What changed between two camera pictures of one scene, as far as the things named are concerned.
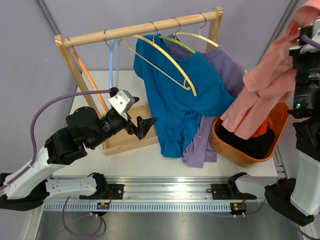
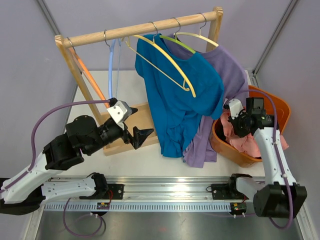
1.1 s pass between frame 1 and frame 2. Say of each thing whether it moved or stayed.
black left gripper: moved
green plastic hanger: stayed
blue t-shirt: stayed
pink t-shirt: moved
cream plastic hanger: stayed
